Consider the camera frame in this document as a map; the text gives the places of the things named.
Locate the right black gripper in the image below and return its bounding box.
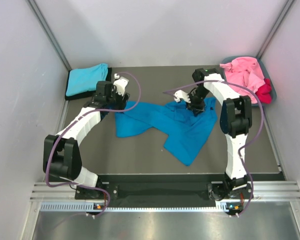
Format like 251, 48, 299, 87
182, 87, 210, 117

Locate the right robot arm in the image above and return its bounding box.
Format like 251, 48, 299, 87
186, 68, 252, 201

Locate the folded black t-shirt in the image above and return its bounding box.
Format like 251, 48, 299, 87
64, 66, 113, 102

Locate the folded light blue t-shirt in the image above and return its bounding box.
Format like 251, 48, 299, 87
65, 62, 109, 97

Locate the blue-grey laundry basket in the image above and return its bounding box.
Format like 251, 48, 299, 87
220, 55, 278, 109

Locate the pink t-shirt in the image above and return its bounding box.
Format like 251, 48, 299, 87
219, 56, 269, 104

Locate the magenta t-shirt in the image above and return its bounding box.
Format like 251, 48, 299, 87
256, 78, 272, 104

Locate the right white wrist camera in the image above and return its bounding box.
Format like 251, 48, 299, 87
173, 90, 191, 103

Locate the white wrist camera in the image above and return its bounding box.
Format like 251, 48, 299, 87
173, 90, 191, 103
113, 73, 129, 96

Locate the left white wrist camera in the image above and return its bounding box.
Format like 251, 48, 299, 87
113, 73, 129, 96

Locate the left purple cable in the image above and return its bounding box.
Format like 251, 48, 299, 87
45, 71, 142, 218

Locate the purple cable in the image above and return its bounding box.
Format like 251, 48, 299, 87
45, 71, 142, 218
162, 79, 264, 218

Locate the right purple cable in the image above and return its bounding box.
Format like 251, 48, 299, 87
162, 79, 264, 218

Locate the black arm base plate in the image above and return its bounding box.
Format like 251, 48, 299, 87
74, 181, 254, 201

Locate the slotted cable duct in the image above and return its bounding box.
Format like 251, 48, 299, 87
40, 202, 242, 213

